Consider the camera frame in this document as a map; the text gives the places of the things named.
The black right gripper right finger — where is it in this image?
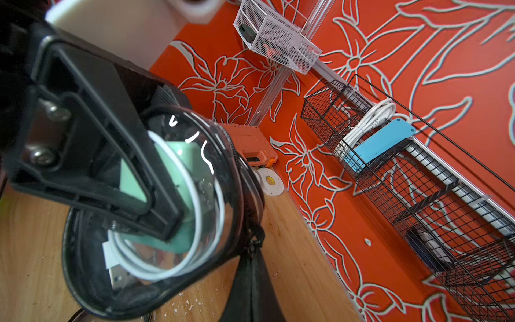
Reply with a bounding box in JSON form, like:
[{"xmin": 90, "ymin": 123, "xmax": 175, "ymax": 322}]
[{"xmin": 220, "ymin": 248, "xmax": 286, "ymax": 321}]

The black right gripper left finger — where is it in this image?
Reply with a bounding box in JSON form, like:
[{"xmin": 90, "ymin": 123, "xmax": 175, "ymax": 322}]
[{"xmin": 1, "ymin": 36, "xmax": 185, "ymax": 240}]

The teal wall charger plug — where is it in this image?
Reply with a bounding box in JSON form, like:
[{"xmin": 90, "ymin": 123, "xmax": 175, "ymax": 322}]
[{"xmin": 119, "ymin": 142, "xmax": 216, "ymax": 256}]

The white cable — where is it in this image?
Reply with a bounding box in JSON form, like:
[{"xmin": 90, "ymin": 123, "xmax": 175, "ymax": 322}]
[
  {"xmin": 333, "ymin": 97, "xmax": 411, "ymax": 160},
  {"xmin": 106, "ymin": 130, "xmax": 227, "ymax": 283}
]

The white tape roll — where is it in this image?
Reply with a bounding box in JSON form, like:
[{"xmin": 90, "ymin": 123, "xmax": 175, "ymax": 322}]
[{"xmin": 256, "ymin": 168, "xmax": 284, "ymax": 197}]

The orange plastic tool case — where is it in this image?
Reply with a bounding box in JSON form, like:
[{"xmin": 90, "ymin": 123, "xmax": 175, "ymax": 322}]
[{"xmin": 221, "ymin": 123, "xmax": 278, "ymax": 168}]

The dark green flashlight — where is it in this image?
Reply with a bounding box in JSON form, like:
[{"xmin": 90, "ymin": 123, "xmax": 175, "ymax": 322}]
[{"xmin": 239, "ymin": 24, "xmax": 257, "ymax": 44}]

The black charger in basket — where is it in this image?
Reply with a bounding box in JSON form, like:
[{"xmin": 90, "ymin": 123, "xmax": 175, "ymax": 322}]
[{"xmin": 406, "ymin": 225, "xmax": 456, "ymax": 273}]

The light blue power bank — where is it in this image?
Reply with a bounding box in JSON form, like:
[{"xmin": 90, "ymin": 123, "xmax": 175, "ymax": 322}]
[{"xmin": 343, "ymin": 119, "xmax": 416, "ymax": 173}]

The clear acrylic wall box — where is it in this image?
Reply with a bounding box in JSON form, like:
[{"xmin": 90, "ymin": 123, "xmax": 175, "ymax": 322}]
[{"xmin": 233, "ymin": 1, "xmax": 322, "ymax": 75}]

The black wire wall basket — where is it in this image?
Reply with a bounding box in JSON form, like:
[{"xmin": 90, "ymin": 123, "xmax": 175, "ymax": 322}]
[{"xmin": 302, "ymin": 75, "xmax": 514, "ymax": 321}]

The white cable in basket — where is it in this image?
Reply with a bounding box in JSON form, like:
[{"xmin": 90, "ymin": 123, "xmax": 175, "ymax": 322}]
[{"xmin": 333, "ymin": 97, "xmax": 411, "ymax": 160}]

